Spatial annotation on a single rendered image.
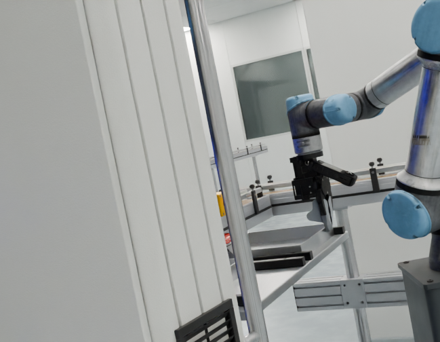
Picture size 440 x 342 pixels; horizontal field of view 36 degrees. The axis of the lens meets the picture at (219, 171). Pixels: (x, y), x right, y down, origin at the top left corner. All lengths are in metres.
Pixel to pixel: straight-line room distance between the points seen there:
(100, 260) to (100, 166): 0.11
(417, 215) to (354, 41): 1.80
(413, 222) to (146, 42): 0.90
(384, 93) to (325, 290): 1.24
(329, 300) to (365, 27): 1.26
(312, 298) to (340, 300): 0.12
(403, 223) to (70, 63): 0.99
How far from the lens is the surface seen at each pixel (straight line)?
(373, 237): 3.28
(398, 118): 3.17
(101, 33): 0.74
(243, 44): 10.53
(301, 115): 1.73
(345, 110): 1.66
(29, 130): 0.80
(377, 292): 2.73
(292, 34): 10.24
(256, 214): 2.58
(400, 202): 1.53
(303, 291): 2.80
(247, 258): 0.91
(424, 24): 1.45
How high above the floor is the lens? 1.21
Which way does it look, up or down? 3 degrees down
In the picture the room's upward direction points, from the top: 11 degrees counter-clockwise
